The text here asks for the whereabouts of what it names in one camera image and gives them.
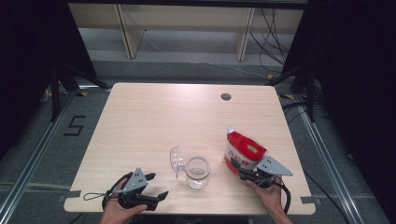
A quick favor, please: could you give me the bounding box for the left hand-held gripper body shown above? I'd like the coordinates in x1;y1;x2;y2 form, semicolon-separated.
117;167;158;212

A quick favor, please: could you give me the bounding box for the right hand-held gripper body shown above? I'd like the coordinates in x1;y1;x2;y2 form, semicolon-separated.
248;155;294;189

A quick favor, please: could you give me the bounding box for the red and white sugar pouch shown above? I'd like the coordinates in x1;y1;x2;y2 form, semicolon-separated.
223;125;269;175

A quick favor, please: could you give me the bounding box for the clear glass jar with lid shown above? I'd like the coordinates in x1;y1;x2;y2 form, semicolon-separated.
169;145;212;190

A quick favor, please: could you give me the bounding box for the person's right hand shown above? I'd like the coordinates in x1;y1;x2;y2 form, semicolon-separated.
246;176;286;213

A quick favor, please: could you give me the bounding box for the person's left hand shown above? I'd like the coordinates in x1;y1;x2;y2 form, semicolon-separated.
104;179;148;218

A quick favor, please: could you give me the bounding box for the grey tape strip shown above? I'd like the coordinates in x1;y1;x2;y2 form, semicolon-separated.
57;189;82;203
300;195;322;205

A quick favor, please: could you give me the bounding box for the black metal stand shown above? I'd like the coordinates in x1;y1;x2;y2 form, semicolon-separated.
49;62;110;123
266;64;316;123

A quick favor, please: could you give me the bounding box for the black curtain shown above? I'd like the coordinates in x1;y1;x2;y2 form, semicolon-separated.
0;0;98;160
281;0;396;218

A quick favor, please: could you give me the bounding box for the beige wooden shelf unit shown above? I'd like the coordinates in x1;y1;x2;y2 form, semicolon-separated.
68;3;304;62

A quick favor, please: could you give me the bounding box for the black wrist strap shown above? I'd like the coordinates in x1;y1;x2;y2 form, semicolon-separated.
102;171;134;210

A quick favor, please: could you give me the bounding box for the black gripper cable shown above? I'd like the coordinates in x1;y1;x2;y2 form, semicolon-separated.
273;181;292;216

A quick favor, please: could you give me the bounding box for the thin grey cord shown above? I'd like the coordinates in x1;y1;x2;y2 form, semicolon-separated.
82;191;108;202

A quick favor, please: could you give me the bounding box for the metal floor rail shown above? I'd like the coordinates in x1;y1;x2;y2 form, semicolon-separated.
0;90;77;217
298;102;357;224

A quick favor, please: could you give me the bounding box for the black floor cable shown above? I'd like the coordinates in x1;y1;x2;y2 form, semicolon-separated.
303;170;353;224

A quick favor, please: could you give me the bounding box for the bundle of black cables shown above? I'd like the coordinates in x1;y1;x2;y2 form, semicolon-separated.
249;7;301;75

